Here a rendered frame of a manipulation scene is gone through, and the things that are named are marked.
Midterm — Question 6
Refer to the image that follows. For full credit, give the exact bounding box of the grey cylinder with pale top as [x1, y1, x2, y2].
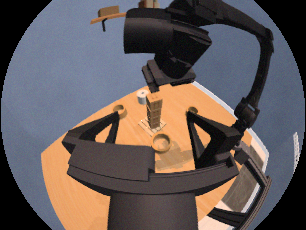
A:
[137, 89, 149, 104]

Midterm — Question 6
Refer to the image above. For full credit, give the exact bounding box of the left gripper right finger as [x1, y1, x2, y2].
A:
[186, 111, 241, 169]

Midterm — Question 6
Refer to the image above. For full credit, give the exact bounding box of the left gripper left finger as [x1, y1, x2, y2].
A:
[65, 111, 120, 144]

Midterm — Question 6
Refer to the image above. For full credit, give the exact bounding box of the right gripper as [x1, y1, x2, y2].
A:
[142, 50, 196, 93]

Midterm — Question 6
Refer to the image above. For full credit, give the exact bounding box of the small wooden pallet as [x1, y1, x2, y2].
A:
[139, 116, 166, 137]

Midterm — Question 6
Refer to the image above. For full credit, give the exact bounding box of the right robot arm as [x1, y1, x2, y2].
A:
[123, 0, 274, 146]

